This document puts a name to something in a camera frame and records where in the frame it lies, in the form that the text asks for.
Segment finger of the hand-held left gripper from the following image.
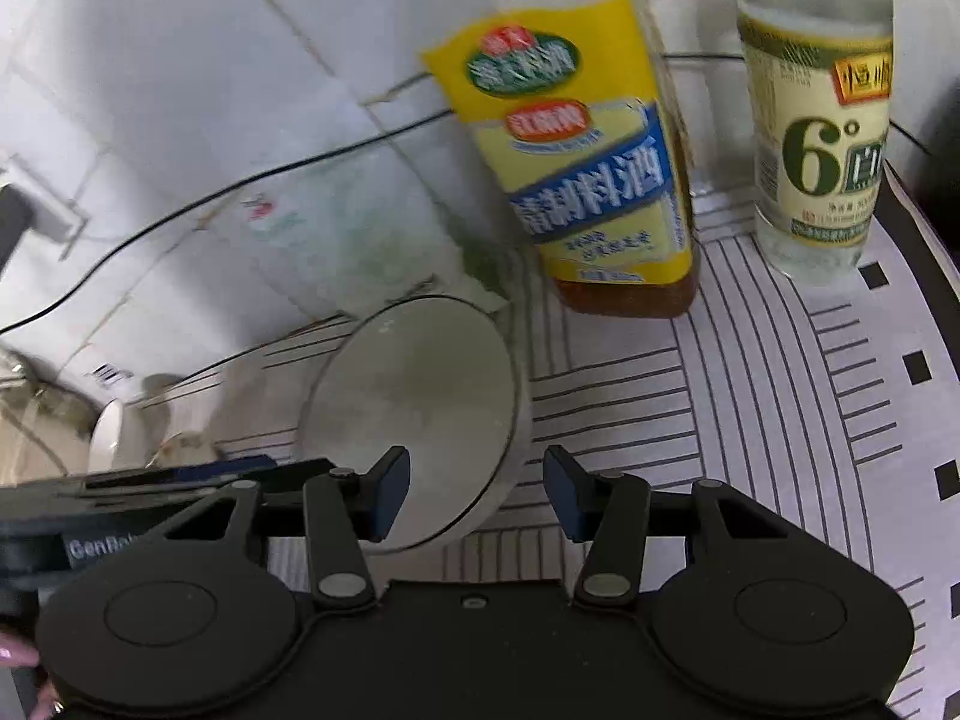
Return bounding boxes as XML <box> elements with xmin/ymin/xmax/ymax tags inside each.
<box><xmin>81</xmin><ymin>454</ymin><xmax>275</xmax><ymax>496</ymax></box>

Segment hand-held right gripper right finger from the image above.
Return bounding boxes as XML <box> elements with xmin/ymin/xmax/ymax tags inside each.
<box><xmin>543</xmin><ymin>444</ymin><xmax>815</xmax><ymax>610</ymax></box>

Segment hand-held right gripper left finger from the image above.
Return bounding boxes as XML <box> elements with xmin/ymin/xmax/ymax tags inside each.
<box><xmin>145</xmin><ymin>445</ymin><xmax>412</xmax><ymax>613</ymax></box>

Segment white bowl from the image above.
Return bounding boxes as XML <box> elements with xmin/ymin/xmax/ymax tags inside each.
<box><xmin>298</xmin><ymin>295</ymin><xmax>535</xmax><ymax>554</ymax></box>
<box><xmin>88</xmin><ymin>396</ymin><xmax>128</xmax><ymax>476</ymax></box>

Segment person's left hand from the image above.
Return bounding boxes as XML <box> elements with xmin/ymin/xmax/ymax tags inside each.
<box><xmin>0</xmin><ymin>639</ymin><xmax>68</xmax><ymax>718</ymax></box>

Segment striped tablecloth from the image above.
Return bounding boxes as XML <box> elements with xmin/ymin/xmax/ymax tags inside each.
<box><xmin>146</xmin><ymin>165</ymin><xmax>960</xmax><ymax>695</ymax></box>

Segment clear plastic bag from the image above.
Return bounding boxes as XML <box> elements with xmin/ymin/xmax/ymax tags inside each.
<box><xmin>238</xmin><ymin>156</ymin><xmax>512</xmax><ymax>320</ymax></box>

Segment yellow label cooking wine bottle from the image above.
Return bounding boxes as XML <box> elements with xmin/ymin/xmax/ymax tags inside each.
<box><xmin>390</xmin><ymin>0</ymin><xmax>704</xmax><ymax>321</ymax></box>

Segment black power adapter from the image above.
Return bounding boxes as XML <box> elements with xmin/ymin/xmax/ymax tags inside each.
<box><xmin>0</xmin><ymin>182</ymin><xmax>33</xmax><ymax>272</ymax></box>

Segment clear vinegar bottle yellow cap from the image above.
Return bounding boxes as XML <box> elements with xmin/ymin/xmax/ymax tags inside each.
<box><xmin>733</xmin><ymin>0</ymin><xmax>899</xmax><ymax>287</ymax></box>

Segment black cable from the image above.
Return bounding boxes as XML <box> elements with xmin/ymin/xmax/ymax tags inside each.
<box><xmin>0</xmin><ymin>49</ymin><xmax>960</xmax><ymax>335</ymax></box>

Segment white wall socket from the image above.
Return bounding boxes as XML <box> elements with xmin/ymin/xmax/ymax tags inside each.
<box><xmin>0</xmin><ymin>153</ymin><xmax>89</xmax><ymax>239</ymax></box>

